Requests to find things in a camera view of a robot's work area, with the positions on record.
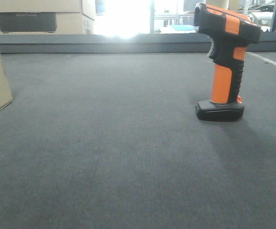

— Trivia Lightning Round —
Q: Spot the dark raised table edge rail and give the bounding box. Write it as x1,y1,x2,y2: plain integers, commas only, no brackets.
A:
0,31,276,54

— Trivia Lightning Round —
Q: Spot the orange black barcode scanner gun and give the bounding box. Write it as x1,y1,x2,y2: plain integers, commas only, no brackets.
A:
193,3,262,122

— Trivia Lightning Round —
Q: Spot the stacked cardboard boxes background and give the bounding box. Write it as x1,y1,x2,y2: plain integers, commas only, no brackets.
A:
0,0,96,35

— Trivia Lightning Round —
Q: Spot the blue tray background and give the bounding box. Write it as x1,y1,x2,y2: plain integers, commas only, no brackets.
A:
169,25,195,32

